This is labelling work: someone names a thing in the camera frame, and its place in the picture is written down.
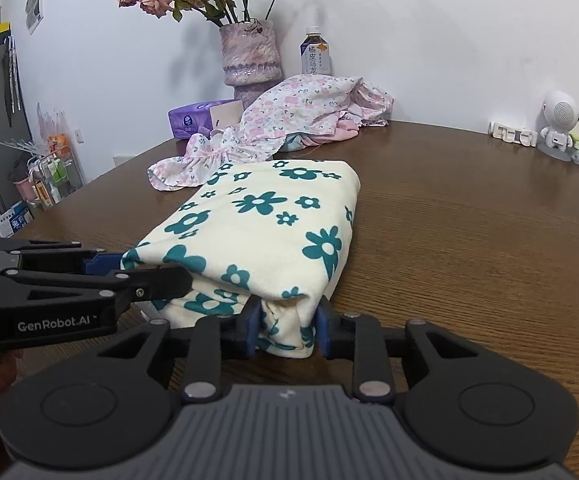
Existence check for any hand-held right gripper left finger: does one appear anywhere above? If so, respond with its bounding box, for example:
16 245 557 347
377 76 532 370
98 295 263 404

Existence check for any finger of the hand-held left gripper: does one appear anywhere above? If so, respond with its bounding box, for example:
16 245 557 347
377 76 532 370
0 239 125 277
112 266 193 317

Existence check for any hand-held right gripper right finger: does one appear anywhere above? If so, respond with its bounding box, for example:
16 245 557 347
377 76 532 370
315 297 480 404

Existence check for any cream garment with teal flowers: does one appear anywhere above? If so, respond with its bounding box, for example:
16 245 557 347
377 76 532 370
120 158 361 361

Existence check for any cluttered storage shelf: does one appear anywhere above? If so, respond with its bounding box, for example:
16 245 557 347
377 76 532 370
0 102 85 221

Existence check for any purple tissue box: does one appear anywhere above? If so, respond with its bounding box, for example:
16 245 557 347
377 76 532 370
168 100 245 139

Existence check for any pink floral garment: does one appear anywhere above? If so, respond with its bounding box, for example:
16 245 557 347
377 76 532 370
148 74 395 193

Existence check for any pink ceramic vase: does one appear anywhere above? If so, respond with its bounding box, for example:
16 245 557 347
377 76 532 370
219 20 283 110

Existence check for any tea bottle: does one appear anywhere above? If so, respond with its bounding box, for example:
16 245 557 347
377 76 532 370
299 26 333 77

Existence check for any white robot-shaped speaker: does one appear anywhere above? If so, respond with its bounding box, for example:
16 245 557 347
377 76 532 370
537 90 579 162

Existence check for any wall picture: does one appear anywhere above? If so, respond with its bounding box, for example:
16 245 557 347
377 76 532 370
24 0 45 36

